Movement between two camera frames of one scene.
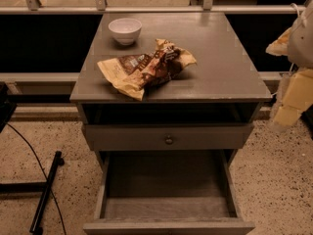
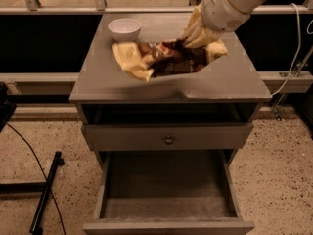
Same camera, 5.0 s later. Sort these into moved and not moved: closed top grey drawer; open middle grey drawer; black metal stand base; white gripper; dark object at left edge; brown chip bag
Moved: white gripper; brown chip bag
Not moved: closed top grey drawer; dark object at left edge; black metal stand base; open middle grey drawer
